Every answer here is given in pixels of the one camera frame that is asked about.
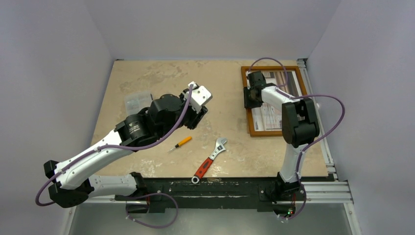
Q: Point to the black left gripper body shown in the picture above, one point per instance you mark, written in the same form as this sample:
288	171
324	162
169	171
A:
192	118

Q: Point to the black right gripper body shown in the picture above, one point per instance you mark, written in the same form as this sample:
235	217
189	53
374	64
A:
247	98

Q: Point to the wooden picture frame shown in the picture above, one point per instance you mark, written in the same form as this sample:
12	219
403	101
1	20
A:
283	85

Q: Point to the yellow handled screwdriver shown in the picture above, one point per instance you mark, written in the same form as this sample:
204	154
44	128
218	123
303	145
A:
181	143

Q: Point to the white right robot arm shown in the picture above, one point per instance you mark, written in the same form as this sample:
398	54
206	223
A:
299	126

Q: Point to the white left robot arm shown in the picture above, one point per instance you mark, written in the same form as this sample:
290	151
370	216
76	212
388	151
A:
75	180

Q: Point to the clear plastic screw box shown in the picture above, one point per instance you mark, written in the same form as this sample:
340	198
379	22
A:
137	101

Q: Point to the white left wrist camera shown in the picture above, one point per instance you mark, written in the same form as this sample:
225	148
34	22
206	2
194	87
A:
199	96

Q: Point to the red handled adjustable wrench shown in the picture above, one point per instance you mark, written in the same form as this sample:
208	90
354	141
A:
201	171

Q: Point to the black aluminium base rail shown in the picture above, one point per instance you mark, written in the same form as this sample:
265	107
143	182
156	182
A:
263	194

